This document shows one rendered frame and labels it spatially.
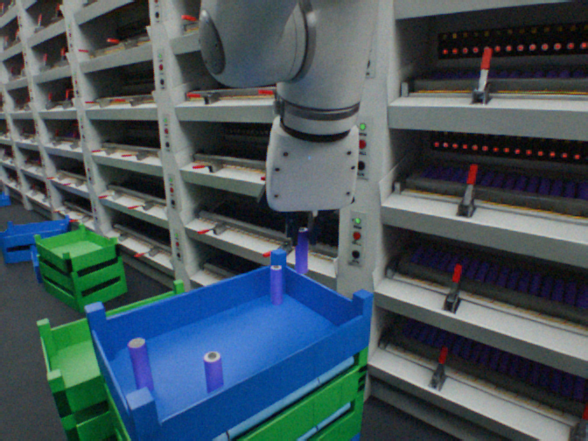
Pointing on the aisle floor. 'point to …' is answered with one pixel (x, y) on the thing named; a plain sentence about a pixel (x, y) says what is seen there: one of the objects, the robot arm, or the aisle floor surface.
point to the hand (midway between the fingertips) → (303, 227)
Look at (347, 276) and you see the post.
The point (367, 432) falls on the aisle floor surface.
